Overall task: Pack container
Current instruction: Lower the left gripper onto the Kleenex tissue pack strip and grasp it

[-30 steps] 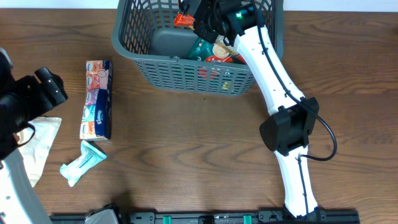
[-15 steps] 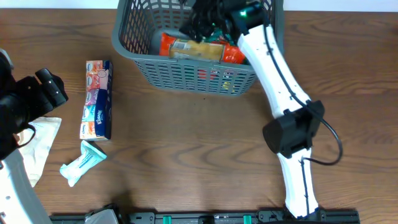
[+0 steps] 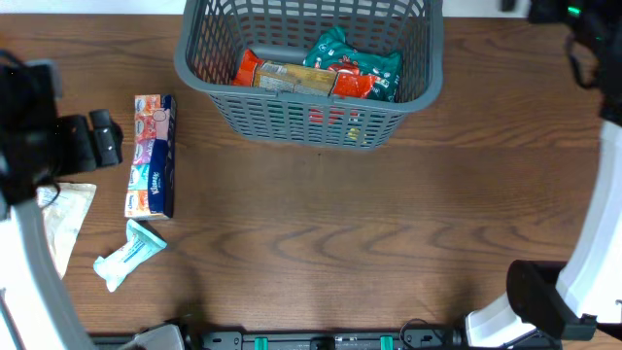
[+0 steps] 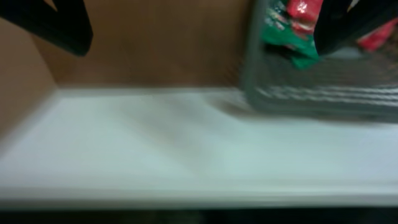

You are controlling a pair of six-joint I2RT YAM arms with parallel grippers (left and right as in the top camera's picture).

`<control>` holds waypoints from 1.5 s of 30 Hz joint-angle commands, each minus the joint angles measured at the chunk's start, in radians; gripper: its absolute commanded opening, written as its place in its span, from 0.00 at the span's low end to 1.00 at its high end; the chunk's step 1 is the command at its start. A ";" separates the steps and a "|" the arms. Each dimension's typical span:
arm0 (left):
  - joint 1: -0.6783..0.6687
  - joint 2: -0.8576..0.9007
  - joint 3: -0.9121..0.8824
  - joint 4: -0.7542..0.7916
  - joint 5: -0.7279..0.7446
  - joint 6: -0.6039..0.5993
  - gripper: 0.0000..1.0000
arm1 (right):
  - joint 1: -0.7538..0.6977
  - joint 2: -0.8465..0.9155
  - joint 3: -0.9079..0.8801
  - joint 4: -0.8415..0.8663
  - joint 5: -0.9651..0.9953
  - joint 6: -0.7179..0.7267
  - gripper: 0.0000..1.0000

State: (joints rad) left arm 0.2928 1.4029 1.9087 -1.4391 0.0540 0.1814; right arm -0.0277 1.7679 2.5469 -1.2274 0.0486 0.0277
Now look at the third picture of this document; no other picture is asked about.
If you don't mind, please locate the grey plastic basket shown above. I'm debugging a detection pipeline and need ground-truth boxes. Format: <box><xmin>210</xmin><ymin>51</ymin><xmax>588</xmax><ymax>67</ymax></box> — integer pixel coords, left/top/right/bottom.
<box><xmin>174</xmin><ymin>0</ymin><xmax>443</xmax><ymax>150</ymax></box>

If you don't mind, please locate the red tan pasta packet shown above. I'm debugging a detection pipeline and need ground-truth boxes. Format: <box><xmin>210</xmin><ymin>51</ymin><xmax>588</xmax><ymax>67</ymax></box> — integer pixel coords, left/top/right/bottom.
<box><xmin>231</xmin><ymin>50</ymin><xmax>375</xmax><ymax>99</ymax></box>

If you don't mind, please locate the green Nescafe coffee bag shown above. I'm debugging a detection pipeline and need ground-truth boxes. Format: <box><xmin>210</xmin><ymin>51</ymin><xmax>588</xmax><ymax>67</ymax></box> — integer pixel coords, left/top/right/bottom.
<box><xmin>302</xmin><ymin>26</ymin><xmax>402</xmax><ymax>102</ymax></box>

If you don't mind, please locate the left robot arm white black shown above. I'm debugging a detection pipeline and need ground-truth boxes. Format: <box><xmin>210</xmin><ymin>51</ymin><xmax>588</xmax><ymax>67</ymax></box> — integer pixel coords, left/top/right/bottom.
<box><xmin>1</xmin><ymin>50</ymin><xmax>123</xmax><ymax>349</ymax></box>

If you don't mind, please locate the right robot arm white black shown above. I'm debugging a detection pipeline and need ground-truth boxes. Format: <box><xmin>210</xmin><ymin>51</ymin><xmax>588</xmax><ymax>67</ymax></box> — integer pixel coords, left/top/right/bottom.
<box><xmin>462</xmin><ymin>0</ymin><xmax>621</xmax><ymax>349</ymax></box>

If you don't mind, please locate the teal wet wipes pack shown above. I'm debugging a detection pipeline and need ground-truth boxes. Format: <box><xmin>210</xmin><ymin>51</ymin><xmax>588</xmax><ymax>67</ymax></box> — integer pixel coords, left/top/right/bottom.
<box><xmin>93</xmin><ymin>219</ymin><xmax>167</xmax><ymax>293</ymax></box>

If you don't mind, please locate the beige paper pouch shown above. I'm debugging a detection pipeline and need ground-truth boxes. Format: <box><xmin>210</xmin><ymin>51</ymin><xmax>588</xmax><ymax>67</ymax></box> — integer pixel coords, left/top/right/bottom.
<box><xmin>37</xmin><ymin>183</ymin><xmax>96</xmax><ymax>278</ymax></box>

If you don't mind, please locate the Kleenex tissue multipack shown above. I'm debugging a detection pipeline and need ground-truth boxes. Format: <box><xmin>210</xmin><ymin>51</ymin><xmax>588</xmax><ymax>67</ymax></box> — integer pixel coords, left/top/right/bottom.
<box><xmin>124</xmin><ymin>94</ymin><xmax>176</xmax><ymax>220</ymax></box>

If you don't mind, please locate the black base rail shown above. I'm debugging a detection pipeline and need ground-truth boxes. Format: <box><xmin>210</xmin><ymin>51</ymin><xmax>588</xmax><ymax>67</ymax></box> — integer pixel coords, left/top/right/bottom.
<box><xmin>89</xmin><ymin>320</ymin><xmax>565</xmax><ymax>350</ymax></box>

